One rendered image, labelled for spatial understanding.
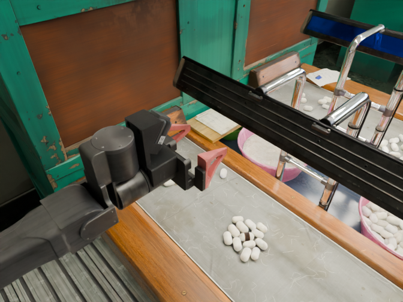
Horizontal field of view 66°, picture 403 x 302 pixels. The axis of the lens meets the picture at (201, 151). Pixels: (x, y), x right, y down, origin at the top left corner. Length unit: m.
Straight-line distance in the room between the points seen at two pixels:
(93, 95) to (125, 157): 0.50
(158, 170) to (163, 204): 0.44
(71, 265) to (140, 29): 0.66
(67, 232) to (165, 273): 0.36
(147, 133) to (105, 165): 0.07
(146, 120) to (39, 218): 0.19
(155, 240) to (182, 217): 0.11
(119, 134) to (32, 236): 0.17
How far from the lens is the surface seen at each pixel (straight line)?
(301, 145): 0.60
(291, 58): 1.48
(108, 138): 0.44
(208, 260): 0.80
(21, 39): 0.79
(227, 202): 0.91
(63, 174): 0.98
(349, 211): 1.07
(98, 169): 0.43
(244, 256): 0.79
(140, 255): 0.79
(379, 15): 3.37
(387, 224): 0.99
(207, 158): 0.49
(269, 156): 1.08
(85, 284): 0.90
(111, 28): 0.88
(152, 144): 0.46
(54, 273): 0.94
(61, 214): 0.46
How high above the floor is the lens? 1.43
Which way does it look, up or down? 41 degrees down
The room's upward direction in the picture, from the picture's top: straight up
